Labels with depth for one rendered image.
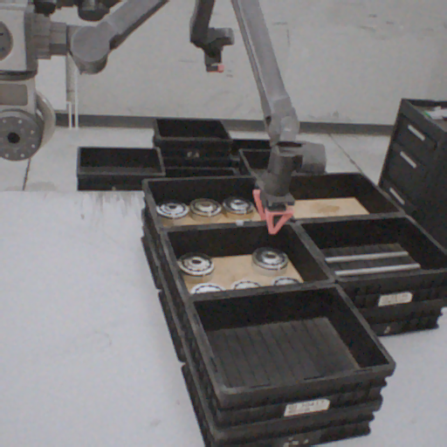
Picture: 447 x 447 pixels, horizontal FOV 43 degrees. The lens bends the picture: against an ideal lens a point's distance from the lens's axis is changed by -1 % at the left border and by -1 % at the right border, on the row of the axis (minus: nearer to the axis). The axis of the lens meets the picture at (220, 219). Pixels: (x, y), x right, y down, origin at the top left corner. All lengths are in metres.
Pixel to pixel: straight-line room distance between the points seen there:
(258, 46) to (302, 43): 3.39
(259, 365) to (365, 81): 3.90
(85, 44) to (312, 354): 0.87
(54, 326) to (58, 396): 0.25
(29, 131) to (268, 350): 0.84
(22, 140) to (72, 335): 0.54
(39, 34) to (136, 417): 0.86
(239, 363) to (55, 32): 0.83
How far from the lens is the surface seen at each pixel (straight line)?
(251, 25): 1.35
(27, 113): 1.61
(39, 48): 1.28
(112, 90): 4.57
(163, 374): 1.49
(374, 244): 1.89
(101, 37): 1.26
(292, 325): 1.48
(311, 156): 1.32
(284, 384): 1.19
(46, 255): 1.89
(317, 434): 1.37
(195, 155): 3.06
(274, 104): 1.31
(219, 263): 1.65
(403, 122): 3.16
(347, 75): 4.95
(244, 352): 1.38
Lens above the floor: 1.78
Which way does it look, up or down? 31 degrees down
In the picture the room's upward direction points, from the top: 7 degrees clockwise
